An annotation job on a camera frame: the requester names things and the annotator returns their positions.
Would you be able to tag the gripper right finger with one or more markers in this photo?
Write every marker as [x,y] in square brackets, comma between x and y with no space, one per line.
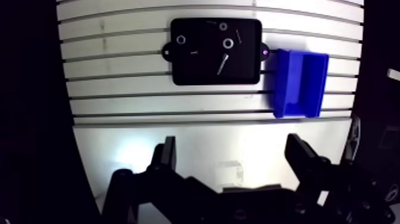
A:
[331,181]

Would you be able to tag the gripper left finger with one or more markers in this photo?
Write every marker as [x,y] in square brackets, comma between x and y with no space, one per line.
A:
[164,187]

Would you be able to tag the blue bin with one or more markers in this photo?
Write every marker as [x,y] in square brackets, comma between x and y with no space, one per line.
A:
[290,87]

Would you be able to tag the black tray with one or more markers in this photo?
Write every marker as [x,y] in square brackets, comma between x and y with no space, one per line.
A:
[200,67]

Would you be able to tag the long steel bolt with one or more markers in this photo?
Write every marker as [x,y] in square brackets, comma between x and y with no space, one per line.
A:
[222,64]

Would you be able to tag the short steel screw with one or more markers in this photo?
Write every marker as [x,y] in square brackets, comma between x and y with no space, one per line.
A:
[194,52]

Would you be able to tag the thin steel screw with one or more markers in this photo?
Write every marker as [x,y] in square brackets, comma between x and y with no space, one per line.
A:
[211,22]
[238,36]

